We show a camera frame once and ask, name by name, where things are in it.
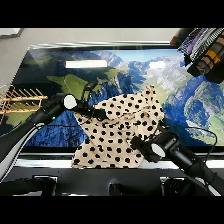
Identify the wooden rack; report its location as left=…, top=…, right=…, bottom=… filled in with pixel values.
left=0, top=85, right=48, bottom=116

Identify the heap of clothes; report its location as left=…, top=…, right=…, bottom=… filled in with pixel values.
left=169, top=28, right=224, bottom=85

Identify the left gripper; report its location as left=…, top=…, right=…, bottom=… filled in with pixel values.
left=75, top=100, right=108, bottom=122

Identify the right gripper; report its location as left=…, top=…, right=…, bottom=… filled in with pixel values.
left=129, top=133, right=154, bottom=163

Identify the black cable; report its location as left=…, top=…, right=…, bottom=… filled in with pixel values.
left=166, top=124, right=219, bottom=162

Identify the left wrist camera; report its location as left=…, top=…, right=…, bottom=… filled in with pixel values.
left=81, top=79, right=100, bottom=103

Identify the cream black-spotted shirt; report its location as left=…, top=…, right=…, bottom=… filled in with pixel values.
left=70, top=84, right=166, bottom=170

